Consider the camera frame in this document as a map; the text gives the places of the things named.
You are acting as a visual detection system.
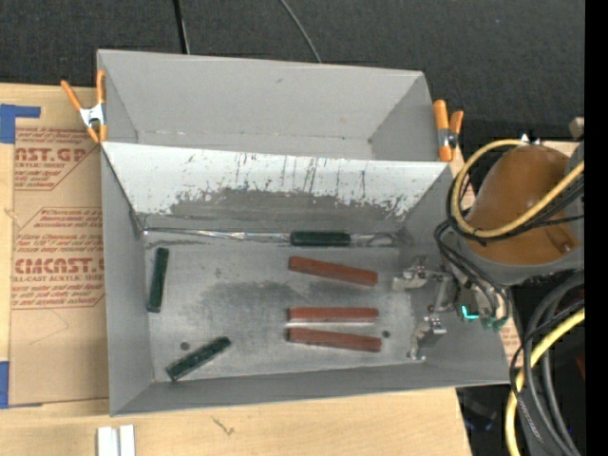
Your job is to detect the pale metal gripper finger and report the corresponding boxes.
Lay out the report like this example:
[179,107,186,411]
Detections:
[408,314,448,362]
[391,256,437,292]

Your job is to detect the red-brown flat block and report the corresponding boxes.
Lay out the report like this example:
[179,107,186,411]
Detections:
[287,306,380,324]
[287,255,380,288]
[284,326,383,354]

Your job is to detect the dark green flat block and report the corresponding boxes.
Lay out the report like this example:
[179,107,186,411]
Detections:
[165,335,233,383]
[145,246,171,314]
[289,230,353,248]

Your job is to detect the grey metal bin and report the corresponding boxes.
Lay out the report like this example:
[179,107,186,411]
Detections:
[96,48,512,418]

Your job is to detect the brown cardboard board red print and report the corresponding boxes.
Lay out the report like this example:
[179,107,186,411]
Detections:
[0,82,524,409]

